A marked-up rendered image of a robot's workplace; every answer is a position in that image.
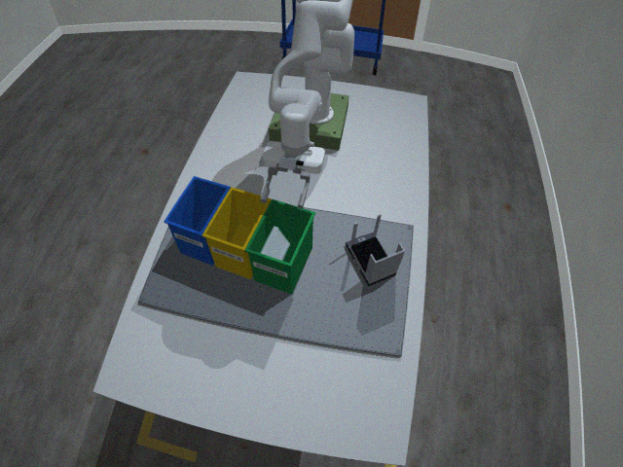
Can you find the blue bin with label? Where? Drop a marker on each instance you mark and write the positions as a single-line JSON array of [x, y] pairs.
[[199, 202]]

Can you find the yellow recycle bin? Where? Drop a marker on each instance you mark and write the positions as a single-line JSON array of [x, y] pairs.
[[233, 224]]

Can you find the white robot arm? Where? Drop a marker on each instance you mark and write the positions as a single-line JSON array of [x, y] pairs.
[[314, 19]]

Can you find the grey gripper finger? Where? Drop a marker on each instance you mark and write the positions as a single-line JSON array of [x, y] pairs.
[[306, 176], [271, 171]]

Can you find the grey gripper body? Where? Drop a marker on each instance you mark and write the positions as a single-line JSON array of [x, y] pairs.
[[313, 158]]

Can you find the green open-top bin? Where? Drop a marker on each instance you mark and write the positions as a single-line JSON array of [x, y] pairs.
[[296, 225]]

